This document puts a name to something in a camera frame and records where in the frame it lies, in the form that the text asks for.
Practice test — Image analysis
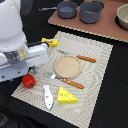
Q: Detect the grey two-handled toy pot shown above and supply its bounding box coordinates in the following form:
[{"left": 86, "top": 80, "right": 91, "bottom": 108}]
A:
[{"left": 79, "top": 2, "right": 102, "bottom": 24}]

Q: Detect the brown toy stove top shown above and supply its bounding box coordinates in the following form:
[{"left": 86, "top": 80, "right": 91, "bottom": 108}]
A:
[{"left": 48, "top": 0, "right": 128, "bottom": 42}]

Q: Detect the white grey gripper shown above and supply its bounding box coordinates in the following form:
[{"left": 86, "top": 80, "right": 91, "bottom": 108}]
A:
[{"left": 0, "top": 43, "right": 48, "bottom": 82}]

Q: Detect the toy knife orange handle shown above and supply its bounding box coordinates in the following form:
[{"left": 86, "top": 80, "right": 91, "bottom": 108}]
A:
[{"left": 57, "top": 50, "right": 96, "bottom": 63}]

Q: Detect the round wooden plate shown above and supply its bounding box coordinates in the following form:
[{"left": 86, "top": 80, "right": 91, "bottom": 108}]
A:
[{"left": 54, "top": 55, "right": 82, "bottom": 78}]

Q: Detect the yellow toy butter block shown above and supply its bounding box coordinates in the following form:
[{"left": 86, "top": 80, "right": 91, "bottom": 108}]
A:
[{"left": 41, "top": 38, "right": 58, "bottom": 47}]

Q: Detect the white toy fish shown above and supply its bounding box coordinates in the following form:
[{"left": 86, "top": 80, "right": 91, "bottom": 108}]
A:
[{"left": 43, "top": 85, "right": 53, "bottom": 109}]

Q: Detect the toy fork orange handle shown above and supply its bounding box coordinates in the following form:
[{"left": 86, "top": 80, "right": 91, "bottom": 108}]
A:
[{"left": 43, "top": 71, "right": 84, "bottom": 89}]

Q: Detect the yellow toy cheese wedge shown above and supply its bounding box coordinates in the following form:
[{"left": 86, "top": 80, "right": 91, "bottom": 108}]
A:
[{"left": 57, "top": 87, "right": 78, "bottom": 103}]

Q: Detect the grey toy saucepan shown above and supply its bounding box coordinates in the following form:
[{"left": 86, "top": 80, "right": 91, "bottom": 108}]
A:
[{"left": 38, "top": 0, "right": 78, "bottom": 20}]

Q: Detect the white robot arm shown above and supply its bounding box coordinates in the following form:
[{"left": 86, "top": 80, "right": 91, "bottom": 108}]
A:
[{"left": 0, "top": 0, "right": 48, "bottom": 82}]

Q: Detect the beige toy bowl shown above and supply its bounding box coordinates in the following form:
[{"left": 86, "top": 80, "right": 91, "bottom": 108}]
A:
[{"left": 117, "top": 4, "right": 128, "bottom": 30}]

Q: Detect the woven beige placemat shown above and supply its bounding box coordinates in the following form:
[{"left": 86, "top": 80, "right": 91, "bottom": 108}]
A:
[{"left": 12, "top": 31, "right": 113, "bottom": 128}]

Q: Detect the red toy tomato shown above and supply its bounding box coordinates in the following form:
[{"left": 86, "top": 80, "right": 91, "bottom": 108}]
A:
[{"left": 22, "top": 74, "right": 36, "bottom": 89}]

